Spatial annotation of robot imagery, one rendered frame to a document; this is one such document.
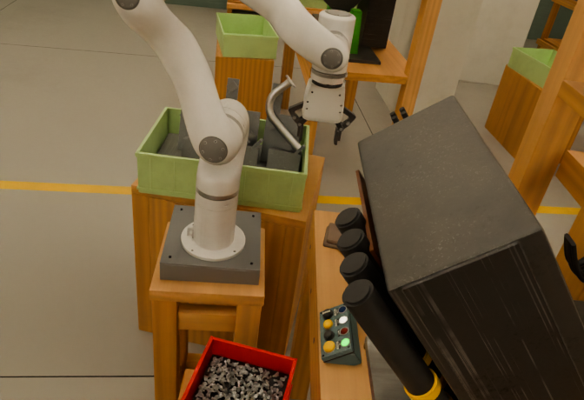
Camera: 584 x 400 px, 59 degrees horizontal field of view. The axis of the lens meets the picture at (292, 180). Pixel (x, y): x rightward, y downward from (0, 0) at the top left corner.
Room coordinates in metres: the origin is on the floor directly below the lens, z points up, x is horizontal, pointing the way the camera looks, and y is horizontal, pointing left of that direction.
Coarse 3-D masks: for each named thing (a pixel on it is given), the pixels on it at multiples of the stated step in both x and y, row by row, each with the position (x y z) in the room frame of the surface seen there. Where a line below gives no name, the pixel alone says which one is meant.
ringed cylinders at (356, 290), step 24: (360, 216) 0.57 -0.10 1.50; (360, 240) 0.52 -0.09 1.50; (360, 264) 0.47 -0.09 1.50; (360, 288) 0.43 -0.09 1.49; (384, 288) 0.47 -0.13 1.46; (360, 312) 0.41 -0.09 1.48; (384, 312) 0.42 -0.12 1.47; (384, 336) 0.41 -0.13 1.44; (408, 336) 0.47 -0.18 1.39; (408, 360) 0.42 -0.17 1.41; (432, 360) 0.48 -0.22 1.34; (408, 384) 0.42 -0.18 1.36; (432, 384) 0.42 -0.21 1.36
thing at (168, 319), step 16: (160, 304) 1.03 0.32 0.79; (176, 304) 1.04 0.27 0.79; (192, 304) 1.09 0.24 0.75; (208, 304) 1.10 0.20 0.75; (160, 320) 1.03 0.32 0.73; (176, 320) 1.04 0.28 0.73; (192, 320) 1.05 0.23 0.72; (208, 320) 1.06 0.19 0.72; (224, 320) 1.06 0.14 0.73; (240, 320) 1.05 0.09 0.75; (256, 320) 1.06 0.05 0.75; (160, 336) 1.03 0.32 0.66; (176, 336) 1.04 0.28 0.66; (240, 336) 1.06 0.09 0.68; (256, 336) 1.06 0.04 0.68; (160, 352) 1.03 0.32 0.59; (176, 352) 1.04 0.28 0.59; (160, 368) 1.03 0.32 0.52; (176, 368) 1.04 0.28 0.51; (192, 368) 1.29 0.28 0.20; (160, 384) 1.03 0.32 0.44; (176, 384) 1.04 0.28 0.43
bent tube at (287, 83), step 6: (288, 78) 1.88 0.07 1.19; (282, 84) 1.88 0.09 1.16; (288, 84) 1.88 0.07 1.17; (294, 84) 1.88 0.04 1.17; (276, 90) 1.87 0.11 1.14; (282, 90) 1.88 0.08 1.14; (270, 96) 1.86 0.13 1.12; (276, 96) 1.87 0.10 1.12; (270, 102) 1.86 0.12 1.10; (270, 108) 1.85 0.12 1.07; (270, 114) 1.84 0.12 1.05; (270, 120) 1.83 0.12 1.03; (276, 120) 1.83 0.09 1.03; (276, 126) 1.82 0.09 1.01; (282, 126) 1.82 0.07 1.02; (282, 132) 1.81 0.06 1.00; (288, 132) 1.81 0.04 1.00; (288, 138) 1.80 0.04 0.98; (294, 138) 1.81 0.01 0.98; (294, 144) 1.79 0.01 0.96
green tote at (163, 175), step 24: (168, 120) 1.96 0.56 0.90; (264, 120) 1.97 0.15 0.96; (144, 144) 1.64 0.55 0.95; (144, 168) 1.56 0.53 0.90; (168, 168) 1.57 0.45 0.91; (192, 168) 1.57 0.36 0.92; (264, 168) 1.58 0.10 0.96; (144, 192) 1.56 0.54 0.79; (168, 192) 1.56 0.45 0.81; (192, 192) 1.57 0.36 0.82; (240, 192) 1.57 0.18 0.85; (264, 192) 1.57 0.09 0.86; (288, 192) 1.58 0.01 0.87
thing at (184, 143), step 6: (180, 120) 1.85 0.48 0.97; (180, 126) 1.84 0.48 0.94; (180, 132) 1.83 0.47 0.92; (186, 132) 1.83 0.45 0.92; (180, 138) 1.83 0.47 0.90; (186, 138) 1.78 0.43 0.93; (180, 144) 1.82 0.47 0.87; (186, 144) 1.77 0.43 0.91; (186, 150) 1.76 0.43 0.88; (192, 150) 1.76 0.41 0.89; (186, 156) 1.76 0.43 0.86; (192, 156) 1.75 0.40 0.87; (198, 156) 1.75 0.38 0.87
